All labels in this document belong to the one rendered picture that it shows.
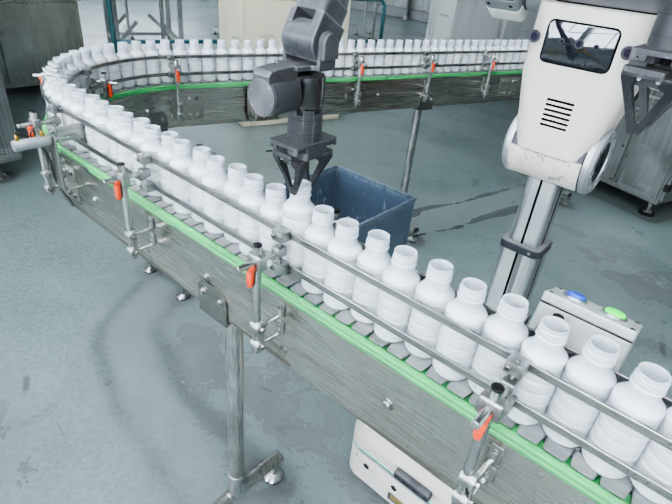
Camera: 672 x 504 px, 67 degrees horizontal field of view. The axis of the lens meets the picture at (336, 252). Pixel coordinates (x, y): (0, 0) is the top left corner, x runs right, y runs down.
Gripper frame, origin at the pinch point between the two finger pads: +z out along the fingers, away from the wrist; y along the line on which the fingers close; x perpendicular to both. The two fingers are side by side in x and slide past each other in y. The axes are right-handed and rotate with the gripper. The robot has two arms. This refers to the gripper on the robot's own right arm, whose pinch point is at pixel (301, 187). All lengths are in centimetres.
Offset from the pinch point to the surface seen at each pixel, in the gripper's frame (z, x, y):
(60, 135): 12, -79, 8
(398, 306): 10.3, 25.5, 3.0
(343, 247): 5.5, 12.9, 2.5
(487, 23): 33, -249, -583
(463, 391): 18.3, 39.4, 3.4
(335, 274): 10.7, 12.7, 3.6
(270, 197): 3.5, -5.5, 2.2
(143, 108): 27, -134, -46
